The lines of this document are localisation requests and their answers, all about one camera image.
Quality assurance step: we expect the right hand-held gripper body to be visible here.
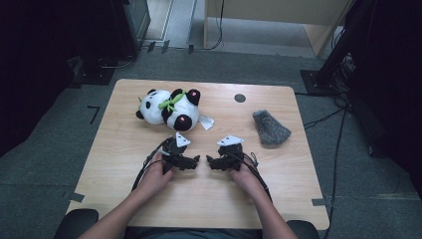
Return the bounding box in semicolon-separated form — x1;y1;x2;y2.
217;134;245;172

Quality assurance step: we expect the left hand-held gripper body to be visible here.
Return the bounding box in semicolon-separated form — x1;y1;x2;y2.
161;131;192;175

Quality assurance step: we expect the panda plush toy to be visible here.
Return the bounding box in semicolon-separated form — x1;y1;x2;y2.
134;88;216;132

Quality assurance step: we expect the grey fuzzy cloth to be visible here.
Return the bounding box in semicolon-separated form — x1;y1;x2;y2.
252;109;293;146

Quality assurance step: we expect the person's right hand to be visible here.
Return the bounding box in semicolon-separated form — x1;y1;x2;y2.
229;158;267;201

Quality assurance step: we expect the person's left hand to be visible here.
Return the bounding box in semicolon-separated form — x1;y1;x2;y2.
137;152;176;198

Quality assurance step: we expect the person's dark teal clothing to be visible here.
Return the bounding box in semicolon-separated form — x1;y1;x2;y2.
123;226;263;239

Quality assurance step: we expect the angled black floor tape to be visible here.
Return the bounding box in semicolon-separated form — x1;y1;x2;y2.
87;105;102;125

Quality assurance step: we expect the black chair armrest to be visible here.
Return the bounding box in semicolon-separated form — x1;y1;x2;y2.
287;219;321;239
53;208;100;239

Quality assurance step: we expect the black equipment cabinet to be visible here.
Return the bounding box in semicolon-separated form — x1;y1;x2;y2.
110;0;152;59

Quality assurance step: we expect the black metal stand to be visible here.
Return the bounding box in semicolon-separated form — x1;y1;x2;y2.
300;0;376;98

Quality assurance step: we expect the light wooden cabinet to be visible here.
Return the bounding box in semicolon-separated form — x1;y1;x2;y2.
203;0;352;58

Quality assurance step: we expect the dark curtain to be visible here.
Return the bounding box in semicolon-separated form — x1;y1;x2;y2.
0;0;76;157
344;0;422;197

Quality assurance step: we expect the right hand-held gripper cable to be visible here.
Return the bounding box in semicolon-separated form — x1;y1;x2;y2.
232;151;273;203

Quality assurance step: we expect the hand-held gripper cable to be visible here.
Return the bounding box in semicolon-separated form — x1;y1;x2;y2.
232;151;273;203
131;137;173;192

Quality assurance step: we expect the left hand-held gripper cable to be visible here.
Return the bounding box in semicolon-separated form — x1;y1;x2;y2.
131;137;173;192

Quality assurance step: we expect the short black floor cable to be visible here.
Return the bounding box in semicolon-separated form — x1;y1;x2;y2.
303;106;347;130

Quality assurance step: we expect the looped black floor cable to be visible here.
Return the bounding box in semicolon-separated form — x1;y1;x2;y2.
98;54;135;70

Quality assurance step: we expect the long black floor cable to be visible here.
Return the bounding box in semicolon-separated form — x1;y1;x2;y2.
322;108;347;239

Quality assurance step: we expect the black floor base plate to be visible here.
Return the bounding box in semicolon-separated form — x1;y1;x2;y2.
71;56;115;89

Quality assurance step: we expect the black hanging cable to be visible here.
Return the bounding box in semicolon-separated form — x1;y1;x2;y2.
198;0;225;52

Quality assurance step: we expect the tangled cable bundle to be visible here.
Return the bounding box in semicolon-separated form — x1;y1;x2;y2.
331;53;356;108

